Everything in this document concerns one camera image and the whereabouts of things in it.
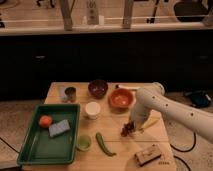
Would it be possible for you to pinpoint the dark red grape bunch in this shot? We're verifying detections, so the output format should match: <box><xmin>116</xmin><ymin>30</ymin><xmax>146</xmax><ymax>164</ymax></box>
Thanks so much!
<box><xmin>121</xmin><ymin>122</ymin><xmax>135</xmax><ymax>137</ymax></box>

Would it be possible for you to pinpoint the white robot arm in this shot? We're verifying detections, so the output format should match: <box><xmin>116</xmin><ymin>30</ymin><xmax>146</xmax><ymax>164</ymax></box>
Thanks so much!
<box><xmin>130</xmin><ymin>82</ymin><xmax>213</xmax><ymax>143</ymax></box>

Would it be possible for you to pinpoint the orange bowl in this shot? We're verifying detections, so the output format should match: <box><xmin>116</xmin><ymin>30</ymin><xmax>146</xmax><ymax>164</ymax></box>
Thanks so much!
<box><xmin>109</xmin><ymin>88</ymin><xmax>134</xmax><ymax>109</ymax></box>

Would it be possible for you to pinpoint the brown wooden block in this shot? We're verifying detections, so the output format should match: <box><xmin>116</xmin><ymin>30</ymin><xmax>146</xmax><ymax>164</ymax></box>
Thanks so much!
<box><xmin>134</xmin><ymin>144</ymin><xmax>162</xmax><ymax>167</ymax></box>

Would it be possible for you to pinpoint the green chili pepper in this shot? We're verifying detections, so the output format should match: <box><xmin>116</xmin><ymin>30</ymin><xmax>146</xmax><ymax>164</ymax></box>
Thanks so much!
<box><xmin>95</xmin><ymin>132</ymin><xmax>116</xmax><ymax>157</ymax></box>

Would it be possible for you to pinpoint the white cup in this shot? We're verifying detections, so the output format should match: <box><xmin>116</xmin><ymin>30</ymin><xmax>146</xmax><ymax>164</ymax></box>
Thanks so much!
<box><xmin>85</xmin><ymin>102</ymin><xmax>101</xmax><ymax>119</ymax></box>

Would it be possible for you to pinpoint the dark maroon bowl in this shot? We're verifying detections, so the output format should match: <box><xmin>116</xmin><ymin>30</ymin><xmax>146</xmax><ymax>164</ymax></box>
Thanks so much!
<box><xmin>88</xmin><ymin>79</ymin><xmax>108</xmax><ymax>99</ymax></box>

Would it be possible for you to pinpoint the green plastic cup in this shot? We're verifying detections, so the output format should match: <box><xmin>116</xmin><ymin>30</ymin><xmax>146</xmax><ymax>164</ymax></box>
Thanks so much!
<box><xmin>76</xmin><ymin>135</ymin><xmax>91</xmax><ymax>151</ymax></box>

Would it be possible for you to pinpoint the dark blue bag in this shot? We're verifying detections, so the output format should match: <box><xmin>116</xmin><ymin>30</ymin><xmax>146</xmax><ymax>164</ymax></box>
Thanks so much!
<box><xmin>184</xmin><ymin>91</ymin><xmax>212</xmax><ymax>108</ymax></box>

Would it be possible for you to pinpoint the metal can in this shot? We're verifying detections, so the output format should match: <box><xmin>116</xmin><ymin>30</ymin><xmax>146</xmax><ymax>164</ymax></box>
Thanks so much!
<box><xmin>65</xmin><ymin>87</ymin><xmax>76</xmax><ymax>102</ymax></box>

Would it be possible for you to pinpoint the blue sponge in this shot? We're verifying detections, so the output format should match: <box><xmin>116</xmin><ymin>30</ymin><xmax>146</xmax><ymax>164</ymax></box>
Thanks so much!
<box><xmin>49</xmin><ymin>120</ymin><xmax>70</xmax><ymax>137</ymax></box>

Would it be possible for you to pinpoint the green plastic tray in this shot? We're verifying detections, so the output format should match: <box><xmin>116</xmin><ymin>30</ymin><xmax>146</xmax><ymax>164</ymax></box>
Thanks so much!
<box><xmin>16</xmin><ymin>103</ymin><xmax>81</xmax><ymax>166</ymax></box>

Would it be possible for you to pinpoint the orange tomato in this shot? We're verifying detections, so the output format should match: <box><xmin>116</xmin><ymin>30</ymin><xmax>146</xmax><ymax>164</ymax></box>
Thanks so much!
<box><xmin>39</xmin><ymin>115</ymin><xmax>53</xmax><ymax>128</ymax></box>

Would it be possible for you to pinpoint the black cable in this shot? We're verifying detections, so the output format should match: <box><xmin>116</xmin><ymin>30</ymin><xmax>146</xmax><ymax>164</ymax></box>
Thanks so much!
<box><xmin>169</xmin><ymin>126</ymin><xmax>198</xmax><ymax>171</ymax></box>

